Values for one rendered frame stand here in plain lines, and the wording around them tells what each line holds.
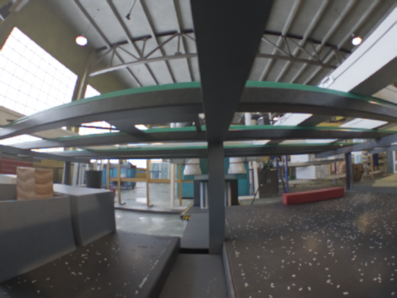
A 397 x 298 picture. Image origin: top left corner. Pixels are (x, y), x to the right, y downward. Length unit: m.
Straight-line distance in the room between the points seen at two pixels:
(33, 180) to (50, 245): 0.11
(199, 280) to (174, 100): 0.28
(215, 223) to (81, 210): 0.26
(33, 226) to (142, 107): 0.24
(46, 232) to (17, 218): 0.06
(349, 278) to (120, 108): 0.39
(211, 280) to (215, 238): 0.10
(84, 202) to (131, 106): 0.20
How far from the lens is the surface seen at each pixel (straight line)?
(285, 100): 0.25
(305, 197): 0.74
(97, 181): 4.99
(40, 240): 0.29
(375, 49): 0.35
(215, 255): 0.36
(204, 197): 1.91
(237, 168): 1.69
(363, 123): 0.88
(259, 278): 0.24
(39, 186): 0.32
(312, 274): 0.26
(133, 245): 0.35
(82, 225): 0.34
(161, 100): 0.24
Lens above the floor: 0.73
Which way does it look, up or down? 8 degrees up
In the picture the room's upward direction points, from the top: 1 degrees counter-clockwise
